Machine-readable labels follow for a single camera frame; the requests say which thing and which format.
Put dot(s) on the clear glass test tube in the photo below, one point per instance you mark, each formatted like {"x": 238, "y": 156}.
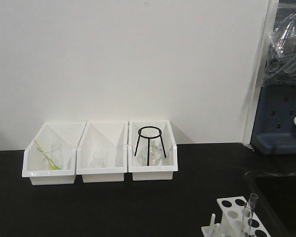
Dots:
{"x": 247, "y": 218}

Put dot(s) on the white test tube rack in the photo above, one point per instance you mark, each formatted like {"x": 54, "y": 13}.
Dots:
{"x": 231, "y": 222}

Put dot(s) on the grey pegboard drying rack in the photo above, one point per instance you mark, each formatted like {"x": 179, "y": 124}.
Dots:
{"x": 274, "y": 131}

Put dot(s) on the black metal tripod stand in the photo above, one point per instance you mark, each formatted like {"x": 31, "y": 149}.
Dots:
{"x": 153, "y": 135}

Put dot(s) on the round glass flask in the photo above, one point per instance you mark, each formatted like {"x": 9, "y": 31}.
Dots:
{"x": 150, "y": 156}

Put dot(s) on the right white storage bin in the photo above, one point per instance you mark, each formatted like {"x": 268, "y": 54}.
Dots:
{"x": 167, "y": 166}

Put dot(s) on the white storage bin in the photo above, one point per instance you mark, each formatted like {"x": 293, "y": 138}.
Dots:
{"x": 167, "y": 166}
{"x": 111, "y": 137}
{"x": 35, "y": 166}

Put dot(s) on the middle white storage bin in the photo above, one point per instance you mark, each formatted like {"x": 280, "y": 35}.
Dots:
{"x": 111, "y": 137}

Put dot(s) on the small glass beaker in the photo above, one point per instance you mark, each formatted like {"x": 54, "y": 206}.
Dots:
{"x": 99, "y": 159}

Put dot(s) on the glass beaker in left bin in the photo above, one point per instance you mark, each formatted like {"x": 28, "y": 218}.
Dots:
{"x": 54, "y": 151}

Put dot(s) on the left white storage bin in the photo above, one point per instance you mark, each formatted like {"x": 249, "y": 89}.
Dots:
{"x": 35, "y": 166}

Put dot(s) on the yellow green plastic pipette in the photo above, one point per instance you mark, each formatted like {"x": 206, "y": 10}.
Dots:
{"x": 51, "y": 163}

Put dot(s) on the plastic bag of pegs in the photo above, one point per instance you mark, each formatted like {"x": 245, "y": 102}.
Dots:
{"x": 281, "y": 63}

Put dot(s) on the black lab sink basin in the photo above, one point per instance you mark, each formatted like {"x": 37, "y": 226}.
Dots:
{"x": 277, "y": 200}

